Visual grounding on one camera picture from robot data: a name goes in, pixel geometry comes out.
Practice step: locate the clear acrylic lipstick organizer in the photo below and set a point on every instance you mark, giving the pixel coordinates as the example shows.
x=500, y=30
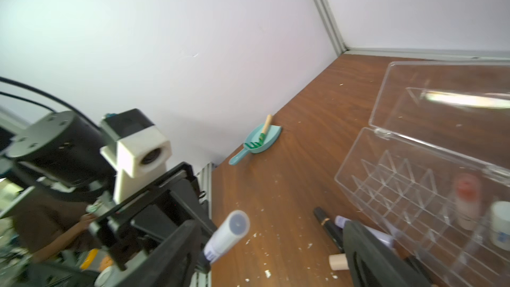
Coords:
x=432, y=121

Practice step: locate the red capped lip balm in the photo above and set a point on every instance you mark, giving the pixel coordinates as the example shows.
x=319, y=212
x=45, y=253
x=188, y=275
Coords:
x=467, y=197

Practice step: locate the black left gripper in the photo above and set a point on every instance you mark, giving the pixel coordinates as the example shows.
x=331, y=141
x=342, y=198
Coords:
x=151, y=215

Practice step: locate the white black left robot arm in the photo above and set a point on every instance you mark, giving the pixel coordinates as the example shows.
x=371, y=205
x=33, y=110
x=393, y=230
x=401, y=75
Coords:
x=60, y=154

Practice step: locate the person in brown shirt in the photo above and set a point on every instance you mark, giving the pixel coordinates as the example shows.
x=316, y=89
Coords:
x=47, y=226

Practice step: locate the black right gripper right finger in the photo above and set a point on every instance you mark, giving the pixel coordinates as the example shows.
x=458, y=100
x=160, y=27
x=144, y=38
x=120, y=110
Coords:
x=371, y=263

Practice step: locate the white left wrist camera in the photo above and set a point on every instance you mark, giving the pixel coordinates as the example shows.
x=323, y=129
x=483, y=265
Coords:
x=137, y=150

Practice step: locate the lavender lip balm tube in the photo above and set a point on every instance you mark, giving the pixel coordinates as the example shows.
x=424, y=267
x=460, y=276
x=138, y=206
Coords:
x=232, y=230
x=385, y=239

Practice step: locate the white lip balm tube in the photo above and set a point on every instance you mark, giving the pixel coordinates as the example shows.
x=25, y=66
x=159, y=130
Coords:
x=499, y=227

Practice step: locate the green rake wooden handle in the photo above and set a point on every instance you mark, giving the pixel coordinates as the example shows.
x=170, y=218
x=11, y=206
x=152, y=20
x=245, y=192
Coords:
x=262, y=135

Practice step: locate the teal dustpan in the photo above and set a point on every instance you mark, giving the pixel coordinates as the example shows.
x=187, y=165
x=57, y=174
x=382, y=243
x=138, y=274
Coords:
x=273, y=134

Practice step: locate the black gold lipstick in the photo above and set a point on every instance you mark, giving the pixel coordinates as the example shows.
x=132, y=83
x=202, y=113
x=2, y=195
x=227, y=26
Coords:
x=332, y=230

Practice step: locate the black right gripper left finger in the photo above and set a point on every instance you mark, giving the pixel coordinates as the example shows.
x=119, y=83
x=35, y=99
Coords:
x=172, y=263

